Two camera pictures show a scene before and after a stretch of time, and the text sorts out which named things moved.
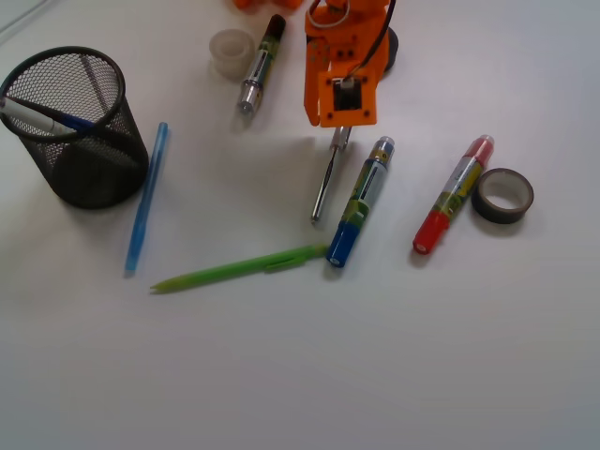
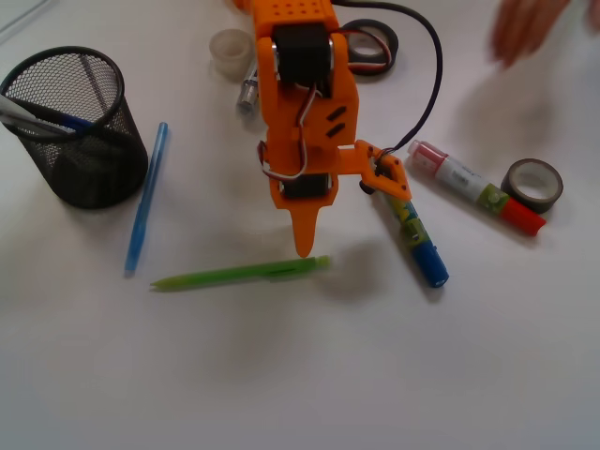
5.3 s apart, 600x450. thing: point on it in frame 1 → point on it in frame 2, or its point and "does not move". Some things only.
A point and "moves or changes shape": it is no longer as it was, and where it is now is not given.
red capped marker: (457, 191) → (471, 185)
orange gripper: (339, 35) → (310, 107)
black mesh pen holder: (105, 162) does not move
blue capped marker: (370, 178) → (420, 241)
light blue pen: (154, 171) does not move
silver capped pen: (337, 143) moves or changes shape
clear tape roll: (232, 52) does not move
